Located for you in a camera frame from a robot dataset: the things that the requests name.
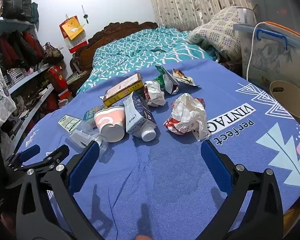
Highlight dark bags pile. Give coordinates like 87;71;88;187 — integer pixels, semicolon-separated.
0;0;39;24

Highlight clear plastic bottle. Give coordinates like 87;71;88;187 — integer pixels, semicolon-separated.
69;121;108;155

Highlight large crumpled white red wrapper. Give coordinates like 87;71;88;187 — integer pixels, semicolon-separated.
163;93;209;141

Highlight metal shelf rack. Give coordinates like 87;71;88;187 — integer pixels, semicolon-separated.
0;15;65;150

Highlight crushed green can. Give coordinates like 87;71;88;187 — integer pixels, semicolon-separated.
155;65;180;95

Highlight red yellow wall calendar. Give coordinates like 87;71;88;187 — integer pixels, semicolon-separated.
59;16;88;54

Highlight hanging wall ornament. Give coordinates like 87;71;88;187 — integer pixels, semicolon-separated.
81;5;89;24

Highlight white cable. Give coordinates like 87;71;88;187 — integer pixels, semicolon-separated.
242;22;268;79

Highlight pink paper cup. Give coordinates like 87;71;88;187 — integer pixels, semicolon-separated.
94;106;126;143

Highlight teal patterned duvet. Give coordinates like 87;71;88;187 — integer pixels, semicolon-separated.
76;26;217;97

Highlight grey checked quilt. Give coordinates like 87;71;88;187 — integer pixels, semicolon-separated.
187;6;257;62

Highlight dark patterned handbag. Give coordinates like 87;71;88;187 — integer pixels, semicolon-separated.
42;42;64;64

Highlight beige waste bin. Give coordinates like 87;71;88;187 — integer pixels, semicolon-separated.
269;80;300;128

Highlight blue printed tablecloth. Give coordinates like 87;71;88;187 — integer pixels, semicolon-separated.
12;60;300;240

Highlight green white flat packet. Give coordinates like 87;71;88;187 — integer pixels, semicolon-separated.
58;115;82;132

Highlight white appliance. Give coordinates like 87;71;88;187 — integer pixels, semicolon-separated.
237;7;255;25

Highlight yellow brown cardboard box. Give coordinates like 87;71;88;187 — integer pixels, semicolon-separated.
103;73;144;107

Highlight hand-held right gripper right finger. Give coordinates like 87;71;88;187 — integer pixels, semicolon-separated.
201;139;284;240

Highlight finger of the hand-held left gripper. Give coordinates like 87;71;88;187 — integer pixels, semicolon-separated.
25;144;70;178
6;144;41;170

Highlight dark red jackets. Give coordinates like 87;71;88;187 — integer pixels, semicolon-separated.
0;30;44;69

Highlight carved wooden headboard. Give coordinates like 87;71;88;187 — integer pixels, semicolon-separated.
69;21;158;80

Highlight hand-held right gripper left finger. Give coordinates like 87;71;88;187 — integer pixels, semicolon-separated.
15;141;108;240

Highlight small crumpled white paper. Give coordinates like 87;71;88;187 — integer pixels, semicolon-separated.
143;80;166;107

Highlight blue white drink carton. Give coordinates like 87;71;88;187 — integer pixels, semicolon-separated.
122;91;157;142

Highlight clear storage box blue handle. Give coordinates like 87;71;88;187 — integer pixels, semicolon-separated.
233;21;300;94

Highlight red gift bag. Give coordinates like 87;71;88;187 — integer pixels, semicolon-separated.
49;65;72;103

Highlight teal flat packet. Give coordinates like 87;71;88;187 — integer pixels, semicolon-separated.
83;104;108;125

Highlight beige leaf print curtain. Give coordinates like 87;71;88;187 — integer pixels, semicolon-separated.
145;0;253;32

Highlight white snack packet red label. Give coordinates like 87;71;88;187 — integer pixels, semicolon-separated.
172;69;200;87

